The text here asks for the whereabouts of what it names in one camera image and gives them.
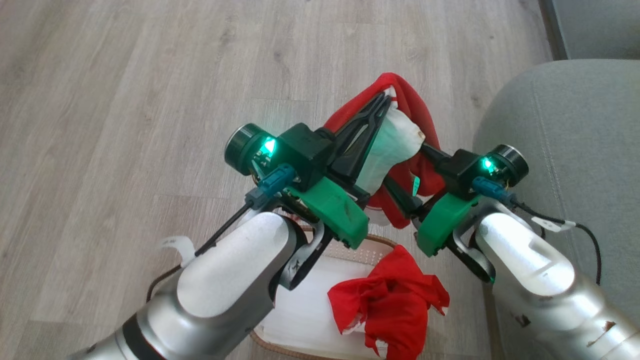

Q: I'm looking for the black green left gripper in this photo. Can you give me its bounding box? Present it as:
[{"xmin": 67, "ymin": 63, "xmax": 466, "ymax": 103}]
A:
[{"xmin": 224, "ymin": 91, "xmax": 392, "ymax": 251}]

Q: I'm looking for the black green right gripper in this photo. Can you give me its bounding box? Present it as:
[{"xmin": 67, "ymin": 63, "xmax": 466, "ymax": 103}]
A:
[{"xmin": 385, "ymin": 143, "xmax": 530, "ymax": 259}]

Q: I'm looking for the red and white garment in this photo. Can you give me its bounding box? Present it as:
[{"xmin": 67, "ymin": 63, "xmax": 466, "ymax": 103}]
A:
[{"xmin": 322, "ymin": 72, "xmax": 448, "ymax": 230}]

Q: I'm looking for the grey sofa seat cushion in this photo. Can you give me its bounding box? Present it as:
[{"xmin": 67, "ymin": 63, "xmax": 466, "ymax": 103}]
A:
[
  {"xmin": 472, "ymin": 59, "xmax": 640, "ymax": 351},
  {"xmin": 542, "ymin": 0, "xmax": 640, "ymax": 61}
]

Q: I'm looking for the white laundry basket brown rim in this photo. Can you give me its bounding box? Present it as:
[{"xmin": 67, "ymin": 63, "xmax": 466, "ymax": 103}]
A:
[{"xmin": 247, "ymin": 225, "xmax": 401, "ymax": 360}]

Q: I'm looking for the crumpled red garment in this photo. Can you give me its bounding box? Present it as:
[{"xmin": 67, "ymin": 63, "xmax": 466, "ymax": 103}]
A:
[{"xmin": 327, "ymin": 244, "xmax": 451, "ymax": 360}]

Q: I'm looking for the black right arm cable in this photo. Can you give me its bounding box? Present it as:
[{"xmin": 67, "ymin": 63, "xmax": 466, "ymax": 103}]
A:
[{"xmin": 471, "ymin": 180, "xmax": 602, "ymax": 287}]

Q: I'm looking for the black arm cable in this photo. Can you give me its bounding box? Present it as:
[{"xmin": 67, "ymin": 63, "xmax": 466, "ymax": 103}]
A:
[
  {"xmin": 146, "ymin": 164, "xmax": 297, "ymax": 303},
  {"xmin": 471, "ymin": 180, "xmax": 602, "ymax": 287}
]

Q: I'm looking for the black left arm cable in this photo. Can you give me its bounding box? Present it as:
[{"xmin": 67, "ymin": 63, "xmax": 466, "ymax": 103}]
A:
[{"xmin": 146, "ymin": 164, "xmax": 297, "ymax": 303}]

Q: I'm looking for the white cable tag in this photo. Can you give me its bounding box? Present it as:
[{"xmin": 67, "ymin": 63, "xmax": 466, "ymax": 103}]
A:
[
  {"xmin": 159, "ymin": 235, "xmax": 197, "ymax": 269},
  {"xmin": 530, "ymin": 215, "xmax": 577, "ymax": 234}
]

